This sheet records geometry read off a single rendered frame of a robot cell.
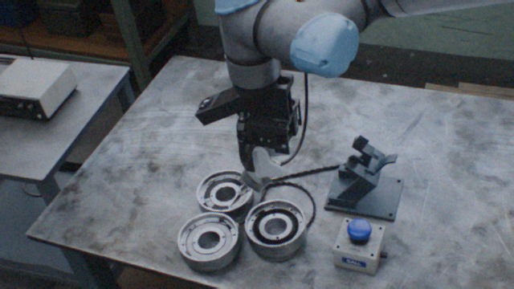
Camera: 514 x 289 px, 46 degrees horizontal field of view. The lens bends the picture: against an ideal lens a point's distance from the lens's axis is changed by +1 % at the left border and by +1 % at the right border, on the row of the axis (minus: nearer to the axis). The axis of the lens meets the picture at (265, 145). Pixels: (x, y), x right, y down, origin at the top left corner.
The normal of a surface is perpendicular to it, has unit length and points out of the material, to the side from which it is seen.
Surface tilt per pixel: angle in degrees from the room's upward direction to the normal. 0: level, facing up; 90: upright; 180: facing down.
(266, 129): 90
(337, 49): 90
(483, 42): 90
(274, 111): 90
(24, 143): 0
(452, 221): 0
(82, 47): 0
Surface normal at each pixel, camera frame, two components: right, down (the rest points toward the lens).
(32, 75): -0.11, -0.73
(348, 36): 0.74, 0.39
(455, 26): -0.36, 0.66
